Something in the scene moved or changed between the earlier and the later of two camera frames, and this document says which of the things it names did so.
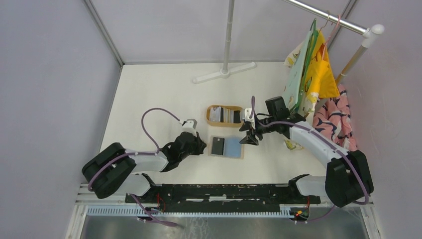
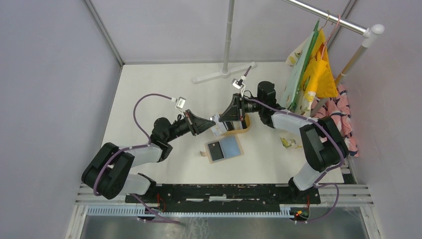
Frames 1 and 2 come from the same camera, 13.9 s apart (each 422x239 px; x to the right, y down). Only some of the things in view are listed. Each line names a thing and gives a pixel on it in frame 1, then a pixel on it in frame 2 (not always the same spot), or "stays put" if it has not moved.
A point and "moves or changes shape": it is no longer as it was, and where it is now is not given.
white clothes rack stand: x=225 y=72 stays put
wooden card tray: x=227 y=147 moves or changes shape
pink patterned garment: x=333 y=116 stays put
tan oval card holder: x=222 y=115 to x=237 y=130
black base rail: x=223 y=195 stays put
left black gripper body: x=195 y=149 to x=190 y=123
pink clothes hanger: x=339 y=16 stays put
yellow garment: x=321 y=79 stays put
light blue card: x=232 y=148 moves or changes shape
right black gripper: x=250 y=139 to x=236 y=111
